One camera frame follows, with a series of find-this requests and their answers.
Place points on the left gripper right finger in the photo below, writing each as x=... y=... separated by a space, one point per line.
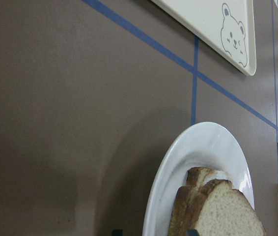
x=192 y=232

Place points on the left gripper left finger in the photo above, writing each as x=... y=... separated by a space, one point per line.
x=117 y=232

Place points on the white bread slice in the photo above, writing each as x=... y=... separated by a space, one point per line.
x=215 y=209

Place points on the white round plate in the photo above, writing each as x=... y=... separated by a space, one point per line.
x=205 y=144

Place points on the bread slice under egg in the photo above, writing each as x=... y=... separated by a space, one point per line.
x=196 y=175

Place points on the fried egg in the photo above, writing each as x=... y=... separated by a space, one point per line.
x=216 y=174

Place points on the cream bear-print tray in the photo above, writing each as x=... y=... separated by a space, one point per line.
x=227 y=26

